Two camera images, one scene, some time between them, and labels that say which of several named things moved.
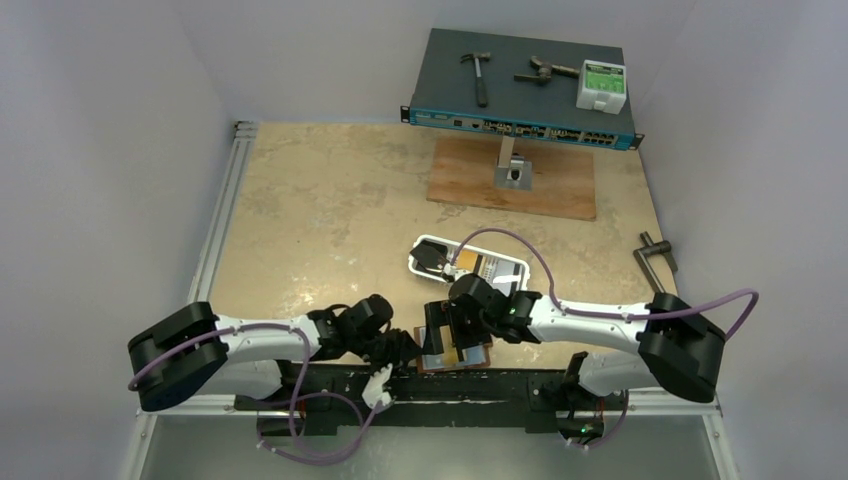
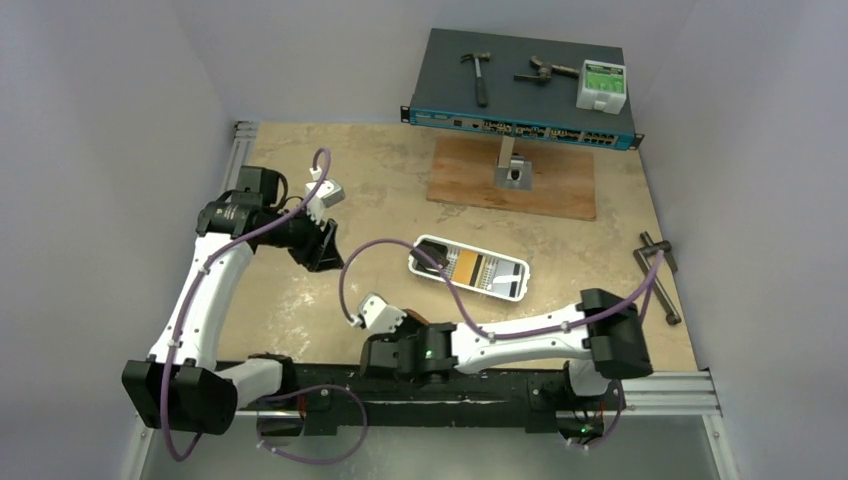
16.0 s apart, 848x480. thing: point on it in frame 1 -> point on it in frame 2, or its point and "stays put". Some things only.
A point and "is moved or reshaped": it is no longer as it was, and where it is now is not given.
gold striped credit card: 467,260 stays put
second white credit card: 504,276 stays put
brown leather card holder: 473,356 is moved or reshaped
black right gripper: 433,324 -> 382,347
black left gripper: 402,349 -> 319,250
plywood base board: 562,180 stays put
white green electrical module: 602,86 stays put
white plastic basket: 446,260 stays put
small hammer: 481,88 stays put
